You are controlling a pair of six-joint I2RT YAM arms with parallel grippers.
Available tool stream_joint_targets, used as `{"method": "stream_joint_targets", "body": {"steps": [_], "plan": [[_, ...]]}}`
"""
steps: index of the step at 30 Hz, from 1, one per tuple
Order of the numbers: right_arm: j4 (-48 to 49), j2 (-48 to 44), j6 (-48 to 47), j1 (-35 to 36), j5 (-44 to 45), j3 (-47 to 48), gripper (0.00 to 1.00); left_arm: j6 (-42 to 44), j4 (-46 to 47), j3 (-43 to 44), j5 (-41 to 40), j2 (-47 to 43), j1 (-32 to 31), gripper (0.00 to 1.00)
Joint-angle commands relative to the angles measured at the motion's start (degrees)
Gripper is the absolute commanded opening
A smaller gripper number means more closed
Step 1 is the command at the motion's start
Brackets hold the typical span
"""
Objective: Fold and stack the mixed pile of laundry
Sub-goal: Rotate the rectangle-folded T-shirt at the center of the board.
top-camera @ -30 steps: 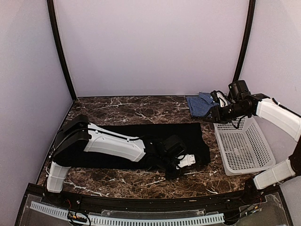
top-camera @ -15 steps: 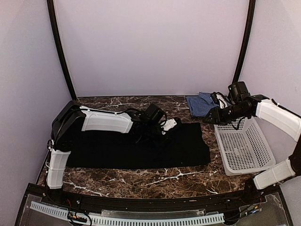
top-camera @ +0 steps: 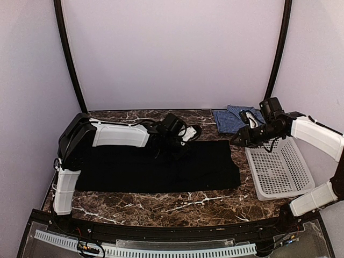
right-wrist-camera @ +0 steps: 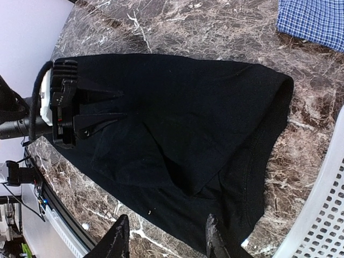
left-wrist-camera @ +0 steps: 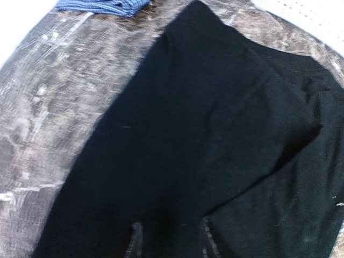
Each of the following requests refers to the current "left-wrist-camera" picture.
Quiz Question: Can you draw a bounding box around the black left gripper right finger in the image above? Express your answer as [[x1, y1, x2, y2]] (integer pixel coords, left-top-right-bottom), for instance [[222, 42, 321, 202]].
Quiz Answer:
[[200, 218, 221, 258]]

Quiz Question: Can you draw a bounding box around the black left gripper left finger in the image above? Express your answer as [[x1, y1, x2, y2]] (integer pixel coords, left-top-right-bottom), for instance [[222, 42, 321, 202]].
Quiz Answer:
[[125, 223, 143, 258]]

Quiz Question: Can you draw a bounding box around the black garment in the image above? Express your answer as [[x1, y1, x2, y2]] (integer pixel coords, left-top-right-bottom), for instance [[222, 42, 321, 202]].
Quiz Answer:
[[33, 1, 343, 257]]

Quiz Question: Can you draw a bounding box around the blue checkered shirt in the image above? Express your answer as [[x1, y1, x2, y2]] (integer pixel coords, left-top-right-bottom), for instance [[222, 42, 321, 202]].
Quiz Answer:
[[55, 0, 151, 18]]

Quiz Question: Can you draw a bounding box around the white plastic laundry basket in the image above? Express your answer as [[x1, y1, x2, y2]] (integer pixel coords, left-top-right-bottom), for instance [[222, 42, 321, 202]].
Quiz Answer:
[[252, 0, 343, 56]]

